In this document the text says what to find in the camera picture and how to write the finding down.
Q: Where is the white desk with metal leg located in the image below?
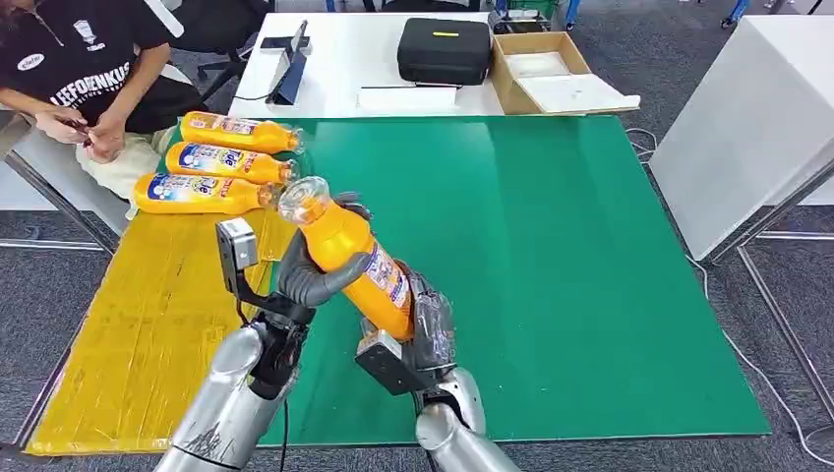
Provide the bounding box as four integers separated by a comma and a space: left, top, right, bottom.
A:
0, 107, 132, 252

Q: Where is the tablet on stand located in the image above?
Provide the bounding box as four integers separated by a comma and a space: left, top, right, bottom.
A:
266, 19, 311, 105

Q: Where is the orange drink bottle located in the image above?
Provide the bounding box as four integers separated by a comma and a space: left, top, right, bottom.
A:
164, 141, 300, 186
277, 175, 416, 343
133, 172, 281, 216
179, 111, 306, 155

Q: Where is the green crate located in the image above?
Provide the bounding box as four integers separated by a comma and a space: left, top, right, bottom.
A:
506, 0, 561, 16

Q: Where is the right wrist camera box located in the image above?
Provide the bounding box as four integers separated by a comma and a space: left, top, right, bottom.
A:
354, 328, 428, 397

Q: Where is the black office chair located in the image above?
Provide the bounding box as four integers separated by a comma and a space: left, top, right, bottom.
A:
172, 0, 275, 99

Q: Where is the white paper pad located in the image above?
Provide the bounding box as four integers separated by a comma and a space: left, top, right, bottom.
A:
356, 86, 458, 112

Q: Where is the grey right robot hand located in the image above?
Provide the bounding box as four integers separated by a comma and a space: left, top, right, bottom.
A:
390, 260, 457, 378

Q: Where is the cardboard box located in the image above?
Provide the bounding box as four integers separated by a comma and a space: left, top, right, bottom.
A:
490, 30, 642, 117

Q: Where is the yellow sheet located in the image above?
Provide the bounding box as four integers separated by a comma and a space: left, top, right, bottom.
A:
25, 207, 298, 456

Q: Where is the white table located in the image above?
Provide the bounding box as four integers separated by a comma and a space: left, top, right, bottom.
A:
227, 11, 506, 119
650, 14, 834, 418

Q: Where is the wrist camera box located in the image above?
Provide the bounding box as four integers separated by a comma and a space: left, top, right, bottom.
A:
354, 328, 428, 397
215, 217, 314, 321

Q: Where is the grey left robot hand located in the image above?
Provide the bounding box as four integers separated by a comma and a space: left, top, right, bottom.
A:
276, 194, 374, 309

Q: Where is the green table mat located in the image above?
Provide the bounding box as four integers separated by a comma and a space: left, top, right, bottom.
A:
155, 115, 772, 447

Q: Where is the white floor cable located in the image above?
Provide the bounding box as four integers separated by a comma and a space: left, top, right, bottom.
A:
625, 127, 834, 467

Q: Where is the black carrying case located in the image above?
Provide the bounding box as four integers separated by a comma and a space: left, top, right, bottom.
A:
397, 17, 493, 88

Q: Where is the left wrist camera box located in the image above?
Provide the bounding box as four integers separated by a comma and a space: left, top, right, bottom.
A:
215, 217, 314, 321

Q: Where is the white foam sheet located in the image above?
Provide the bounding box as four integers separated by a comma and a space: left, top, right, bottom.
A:
505, 51, 571, 80
534, 73, 642, 115

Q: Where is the person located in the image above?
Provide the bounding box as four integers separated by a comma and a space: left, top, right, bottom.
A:
0, 0, 209, 219

